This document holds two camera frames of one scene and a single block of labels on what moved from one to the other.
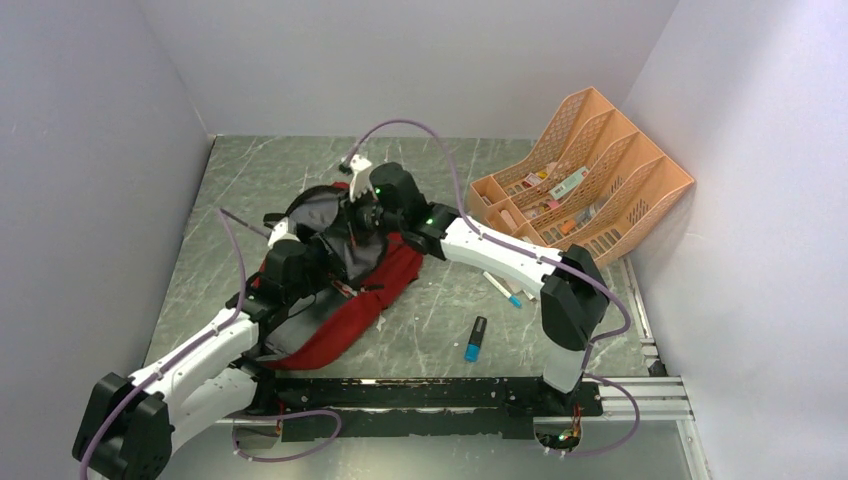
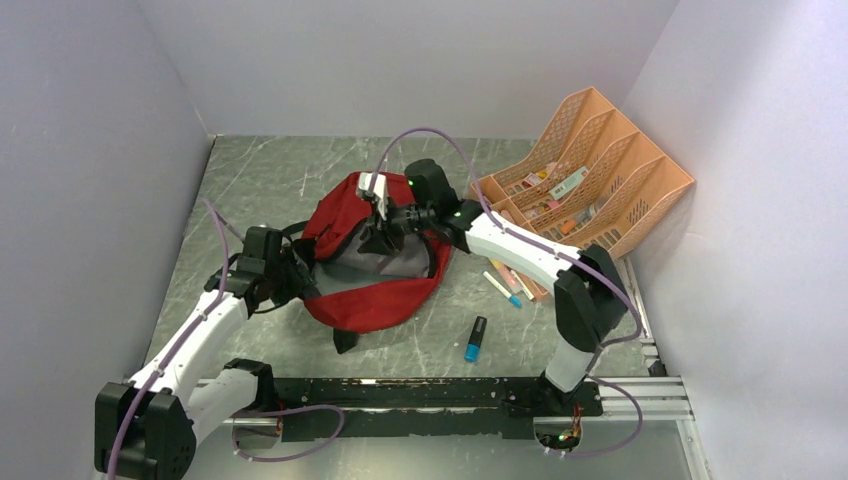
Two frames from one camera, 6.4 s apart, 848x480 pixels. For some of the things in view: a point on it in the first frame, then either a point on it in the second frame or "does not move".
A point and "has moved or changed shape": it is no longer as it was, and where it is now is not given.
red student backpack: x=359 y=267 has moved or changed shape
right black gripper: x=353 y=219 → x=392 y=239
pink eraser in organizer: x=509 y=219 does not move
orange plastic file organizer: x=583 y=177 does not move
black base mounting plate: x=488 y=407 does not move
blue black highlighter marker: x=473 y=346 does not move
